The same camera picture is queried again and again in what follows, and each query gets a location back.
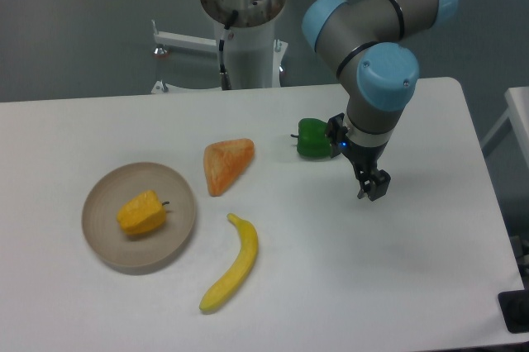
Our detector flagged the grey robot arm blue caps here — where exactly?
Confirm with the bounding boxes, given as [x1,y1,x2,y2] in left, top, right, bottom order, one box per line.
[200,0,459,200]

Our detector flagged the yellow toy banana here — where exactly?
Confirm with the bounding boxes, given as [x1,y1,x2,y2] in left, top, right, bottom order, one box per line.
[199,213,259,314]

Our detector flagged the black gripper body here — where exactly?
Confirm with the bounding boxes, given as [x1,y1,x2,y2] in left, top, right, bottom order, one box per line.
[341,140,388,183]

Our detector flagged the black cable on pedestal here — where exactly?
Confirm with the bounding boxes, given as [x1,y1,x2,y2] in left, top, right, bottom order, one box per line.
[217,9,239,91]

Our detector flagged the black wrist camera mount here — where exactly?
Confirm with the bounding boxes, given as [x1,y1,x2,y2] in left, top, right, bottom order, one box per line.
[325,113,350,158]

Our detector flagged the beige round plate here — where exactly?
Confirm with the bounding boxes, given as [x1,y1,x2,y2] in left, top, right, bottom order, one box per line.
[82,162,197,274]

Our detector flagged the green toy pepper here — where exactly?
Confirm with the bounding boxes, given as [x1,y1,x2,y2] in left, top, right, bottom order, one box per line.
[291,118,331,159]

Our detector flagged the orange toy bread wedge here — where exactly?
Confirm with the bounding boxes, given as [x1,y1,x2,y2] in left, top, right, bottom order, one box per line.
[203,138,255,197]

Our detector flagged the yellow toy pepper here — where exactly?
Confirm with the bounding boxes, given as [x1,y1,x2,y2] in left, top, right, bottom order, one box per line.
[116,190,169,237]

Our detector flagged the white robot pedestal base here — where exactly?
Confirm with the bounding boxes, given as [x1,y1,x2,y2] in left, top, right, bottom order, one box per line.
[152,0,288,90]

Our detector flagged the black clamp at table edge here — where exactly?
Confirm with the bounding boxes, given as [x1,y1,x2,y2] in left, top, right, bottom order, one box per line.
[498,289,528,334]

